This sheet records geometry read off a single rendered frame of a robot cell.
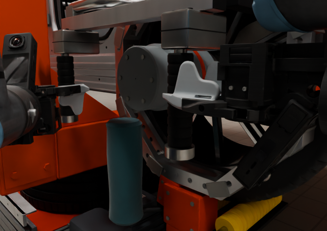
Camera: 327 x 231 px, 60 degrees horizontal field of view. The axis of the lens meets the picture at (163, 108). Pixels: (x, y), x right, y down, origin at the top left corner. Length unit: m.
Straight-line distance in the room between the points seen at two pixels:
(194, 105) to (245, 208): 0.46
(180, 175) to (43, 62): 0.49
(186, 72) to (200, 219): 0.45
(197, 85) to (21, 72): 0.28
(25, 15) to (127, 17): 0.42
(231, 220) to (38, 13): 0.72
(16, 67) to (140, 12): 0.21
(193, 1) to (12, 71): 0.29
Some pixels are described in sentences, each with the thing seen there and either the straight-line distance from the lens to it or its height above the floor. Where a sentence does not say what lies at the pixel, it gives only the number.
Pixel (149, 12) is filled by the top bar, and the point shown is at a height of 0.96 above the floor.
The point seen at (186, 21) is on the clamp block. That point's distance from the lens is 0.37.
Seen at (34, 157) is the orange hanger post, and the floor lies 0.61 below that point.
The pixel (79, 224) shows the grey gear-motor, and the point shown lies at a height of 0.40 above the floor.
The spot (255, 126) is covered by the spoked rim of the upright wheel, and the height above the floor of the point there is 0.73.
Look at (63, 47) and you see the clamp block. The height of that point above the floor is 0.91.
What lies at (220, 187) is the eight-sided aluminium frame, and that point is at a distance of 0.65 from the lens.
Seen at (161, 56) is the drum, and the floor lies 0.89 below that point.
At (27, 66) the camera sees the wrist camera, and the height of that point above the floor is 0.88.
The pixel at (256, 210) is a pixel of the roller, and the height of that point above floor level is 0.53.
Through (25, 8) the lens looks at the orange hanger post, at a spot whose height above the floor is 1.02.
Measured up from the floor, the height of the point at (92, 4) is 1.00.
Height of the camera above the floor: 0.88
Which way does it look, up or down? 10 degrees down
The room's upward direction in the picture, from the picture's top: straight up
